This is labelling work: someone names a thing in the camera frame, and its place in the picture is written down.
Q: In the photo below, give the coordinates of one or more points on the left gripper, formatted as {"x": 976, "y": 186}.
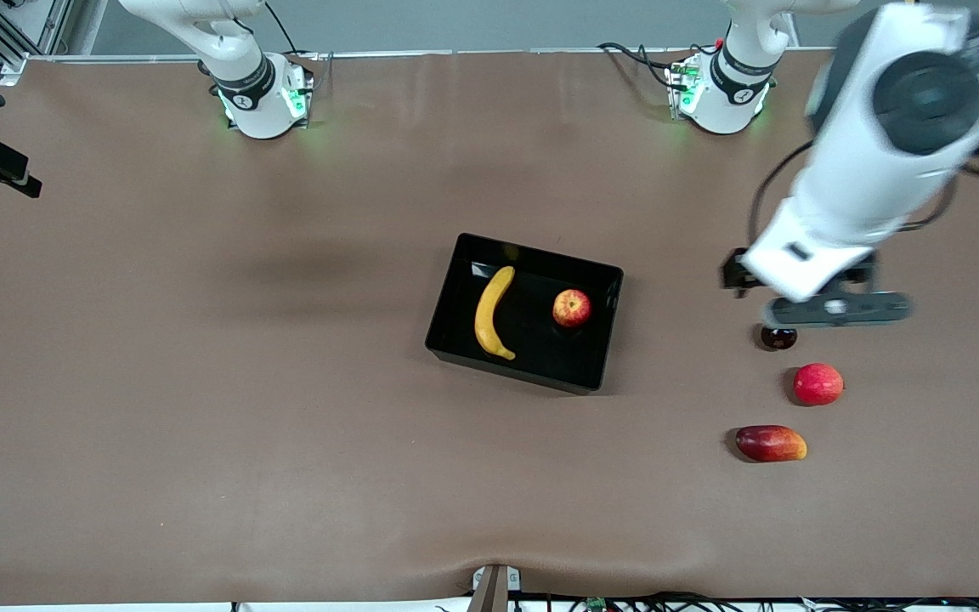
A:
{"x": 735, "y": 274}

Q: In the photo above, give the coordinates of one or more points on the red and yellow apple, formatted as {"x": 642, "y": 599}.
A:
{"x": 571, "y": 309}

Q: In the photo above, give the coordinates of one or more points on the black plastic box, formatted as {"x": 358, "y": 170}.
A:
{"x": 532, "y": 348}

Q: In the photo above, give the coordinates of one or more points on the yellow banana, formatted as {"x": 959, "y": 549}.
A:
{"x": 488, "y": 319}

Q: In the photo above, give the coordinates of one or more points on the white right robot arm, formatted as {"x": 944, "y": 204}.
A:
{"x": 258, "y": 110}

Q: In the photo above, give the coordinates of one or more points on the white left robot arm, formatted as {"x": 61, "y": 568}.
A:
{"x": 889, "y": 144}

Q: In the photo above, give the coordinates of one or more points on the dark purple round fruit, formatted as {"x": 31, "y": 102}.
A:
{"x": 778, "y": 338}

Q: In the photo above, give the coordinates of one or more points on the red round fruit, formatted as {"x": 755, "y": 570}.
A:
{"x": 818, "y": 384}

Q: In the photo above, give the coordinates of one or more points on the red and yellow mango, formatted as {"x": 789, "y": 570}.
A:
{"x": 768, "y": 444}

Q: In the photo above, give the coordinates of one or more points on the small green circuit board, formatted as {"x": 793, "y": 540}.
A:
{"x": 597, "y": 604}

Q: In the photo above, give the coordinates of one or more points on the brown table mat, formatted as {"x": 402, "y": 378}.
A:
{"x": 285, "y": 425}

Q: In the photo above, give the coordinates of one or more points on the metal table edge clamp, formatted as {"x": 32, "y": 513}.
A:
{"x": 492, "y": 588}

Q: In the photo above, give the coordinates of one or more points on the aluminium frame profile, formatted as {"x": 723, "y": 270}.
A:
{"x": 5, "y": 34}

